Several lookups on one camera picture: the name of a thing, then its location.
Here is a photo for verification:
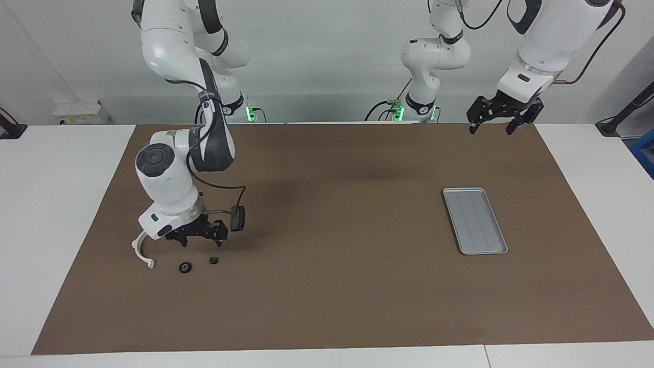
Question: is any silver metal tray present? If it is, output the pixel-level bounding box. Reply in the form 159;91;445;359
442;188;509;255

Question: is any blue crate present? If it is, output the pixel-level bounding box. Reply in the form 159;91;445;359
629;128;654;179

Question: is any brown table mat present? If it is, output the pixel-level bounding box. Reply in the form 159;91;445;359
32;123;654;355

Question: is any white box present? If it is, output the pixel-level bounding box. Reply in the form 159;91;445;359
54;100;110;125

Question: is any white semicircular plastic bracket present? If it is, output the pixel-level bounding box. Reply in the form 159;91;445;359
131;231;156;269

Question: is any black camera stand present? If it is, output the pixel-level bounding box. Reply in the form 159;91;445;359
0;107;28;140
595;82;654;137

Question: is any black base cable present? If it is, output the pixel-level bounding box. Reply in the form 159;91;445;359
365;77;412;122

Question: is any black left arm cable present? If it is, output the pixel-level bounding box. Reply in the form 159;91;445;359
457;0;626;85

